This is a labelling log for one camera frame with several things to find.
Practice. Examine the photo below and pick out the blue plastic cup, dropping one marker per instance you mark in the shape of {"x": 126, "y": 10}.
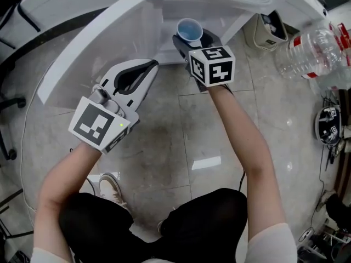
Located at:
{"x": 188, "y": 30}

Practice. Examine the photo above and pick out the red crate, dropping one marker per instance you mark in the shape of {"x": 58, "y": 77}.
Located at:
{"x": 344, "y": 41}

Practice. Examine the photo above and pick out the beige trash bin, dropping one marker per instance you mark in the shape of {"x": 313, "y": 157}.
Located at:
{"x": 263, "y": 34}

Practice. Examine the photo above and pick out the person's black trousers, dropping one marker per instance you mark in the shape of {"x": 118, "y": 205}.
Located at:
{"x": 153, "y": 229}

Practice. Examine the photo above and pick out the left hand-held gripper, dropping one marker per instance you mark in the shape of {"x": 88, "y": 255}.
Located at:
{"x": 93, "y": 125}

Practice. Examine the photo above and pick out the person's white shoe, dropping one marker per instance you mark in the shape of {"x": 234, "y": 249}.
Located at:
{"x": 112, "y": 186}

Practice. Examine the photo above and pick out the person's right forearm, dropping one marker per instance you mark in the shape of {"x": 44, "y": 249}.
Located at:
{"x": 241, "y": 147}

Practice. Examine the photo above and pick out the person's white shirt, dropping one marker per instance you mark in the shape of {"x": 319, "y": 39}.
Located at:
{"x": 274, "y": 242}

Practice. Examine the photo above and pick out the black office chair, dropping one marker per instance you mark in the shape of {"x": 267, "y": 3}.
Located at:
{"x": 6, "y": 103}

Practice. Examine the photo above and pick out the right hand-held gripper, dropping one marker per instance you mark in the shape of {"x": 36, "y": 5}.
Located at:
{"x": 219, "y": 70}

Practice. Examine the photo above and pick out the white cabinet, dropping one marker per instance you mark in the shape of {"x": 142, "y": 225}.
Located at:
{"x": 109, "y": 26}

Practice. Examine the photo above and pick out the white box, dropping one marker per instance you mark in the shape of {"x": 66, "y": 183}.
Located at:
{"x": 311, "y": 1}

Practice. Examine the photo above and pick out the person's left forearm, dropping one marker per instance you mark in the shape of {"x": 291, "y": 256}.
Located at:
{"x": 65, "y": 179}

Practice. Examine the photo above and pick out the large clear plastic bottle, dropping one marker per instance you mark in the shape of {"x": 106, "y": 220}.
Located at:
{"x": 310, "y": 53}

